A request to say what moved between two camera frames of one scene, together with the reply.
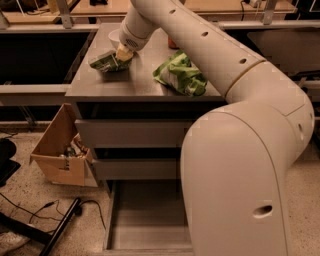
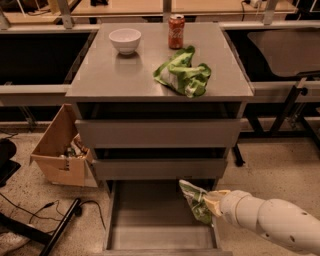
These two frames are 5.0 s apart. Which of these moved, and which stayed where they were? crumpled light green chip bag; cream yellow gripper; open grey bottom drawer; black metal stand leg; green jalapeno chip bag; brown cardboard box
Moved: cream yellow gripper; green jalapeno chip bag
Stayed: black metal stand leg; brown cardboard box; crumpled light green chip bag; open grey bottom drawer
